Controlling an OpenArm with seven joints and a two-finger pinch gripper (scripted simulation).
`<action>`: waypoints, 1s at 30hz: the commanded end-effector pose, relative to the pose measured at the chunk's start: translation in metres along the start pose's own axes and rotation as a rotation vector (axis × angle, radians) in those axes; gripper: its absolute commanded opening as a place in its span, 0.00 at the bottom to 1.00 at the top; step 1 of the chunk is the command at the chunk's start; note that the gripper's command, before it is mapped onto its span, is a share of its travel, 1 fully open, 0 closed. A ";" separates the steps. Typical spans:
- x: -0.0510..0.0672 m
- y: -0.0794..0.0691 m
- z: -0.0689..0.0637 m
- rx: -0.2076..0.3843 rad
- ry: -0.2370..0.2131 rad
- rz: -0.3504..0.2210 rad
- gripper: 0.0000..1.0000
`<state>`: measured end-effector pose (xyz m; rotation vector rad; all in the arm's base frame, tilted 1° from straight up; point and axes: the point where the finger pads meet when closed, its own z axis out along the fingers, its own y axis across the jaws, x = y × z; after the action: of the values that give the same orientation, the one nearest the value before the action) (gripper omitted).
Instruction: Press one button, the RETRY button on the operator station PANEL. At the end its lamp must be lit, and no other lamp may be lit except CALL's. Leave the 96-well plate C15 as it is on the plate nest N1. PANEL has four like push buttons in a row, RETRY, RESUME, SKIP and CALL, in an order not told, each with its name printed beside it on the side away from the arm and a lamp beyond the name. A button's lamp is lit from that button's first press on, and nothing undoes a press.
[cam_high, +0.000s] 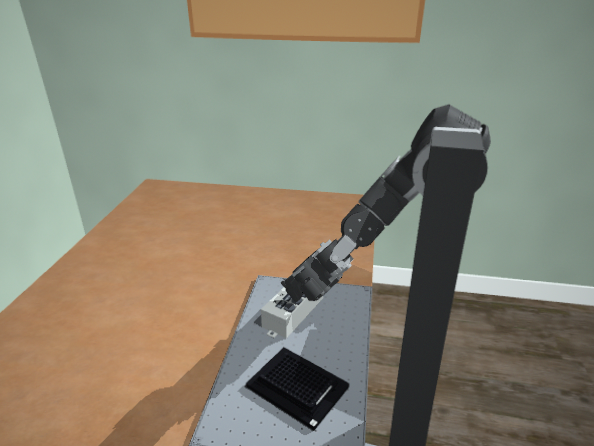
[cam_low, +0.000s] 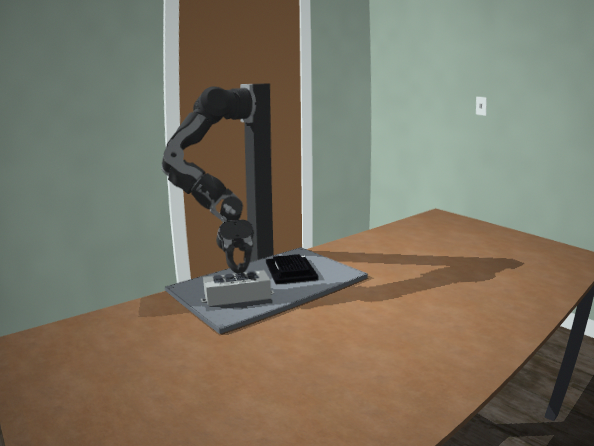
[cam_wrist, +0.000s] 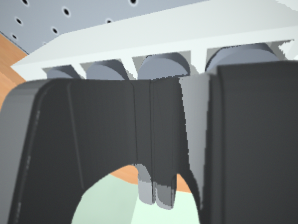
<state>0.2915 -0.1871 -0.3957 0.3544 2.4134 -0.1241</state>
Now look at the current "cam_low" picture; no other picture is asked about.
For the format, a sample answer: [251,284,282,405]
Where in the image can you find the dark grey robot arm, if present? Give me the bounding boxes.
[161,84,256,222]

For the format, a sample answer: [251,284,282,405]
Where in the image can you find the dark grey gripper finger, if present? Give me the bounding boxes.
[240,235,254,273]
[222,238,242,274]

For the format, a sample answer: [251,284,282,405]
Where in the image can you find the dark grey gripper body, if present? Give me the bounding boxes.
[216,220,254,251]

